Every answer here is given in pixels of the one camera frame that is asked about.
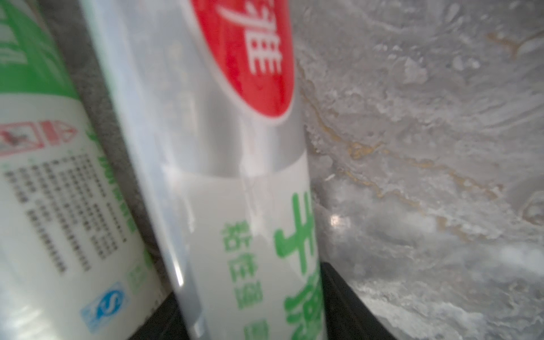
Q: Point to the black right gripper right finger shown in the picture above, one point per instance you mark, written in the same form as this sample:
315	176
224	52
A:
346	315

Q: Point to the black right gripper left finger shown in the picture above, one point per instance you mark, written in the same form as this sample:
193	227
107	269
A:
166	323

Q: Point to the plastic wrap roll green label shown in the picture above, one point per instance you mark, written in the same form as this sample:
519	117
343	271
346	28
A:
73	264

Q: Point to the plastic wrap roll red logo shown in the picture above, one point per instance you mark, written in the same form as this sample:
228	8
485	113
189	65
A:
206	97

